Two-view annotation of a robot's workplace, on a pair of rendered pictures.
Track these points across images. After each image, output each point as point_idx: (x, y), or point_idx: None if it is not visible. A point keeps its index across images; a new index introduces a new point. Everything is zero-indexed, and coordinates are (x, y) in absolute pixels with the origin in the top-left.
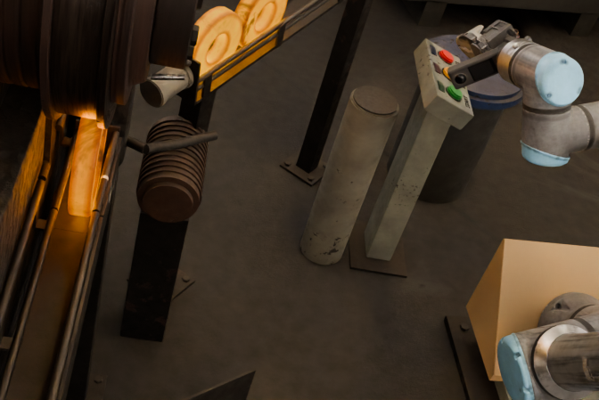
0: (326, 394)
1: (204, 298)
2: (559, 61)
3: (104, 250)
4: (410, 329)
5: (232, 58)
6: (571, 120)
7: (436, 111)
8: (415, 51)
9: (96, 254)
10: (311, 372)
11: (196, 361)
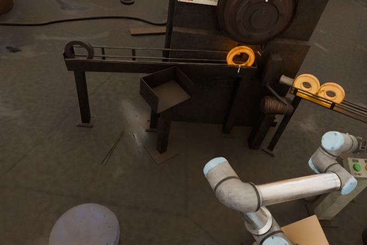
0: None
1: (269, 159)
2: (334, 132)
3: (237, 89)
4: (287, 224)
5: (307, 92)
6: (326, 159)
7: (344, 163)
8: None
9: (221, 70)
10: None
11: (246, 157)
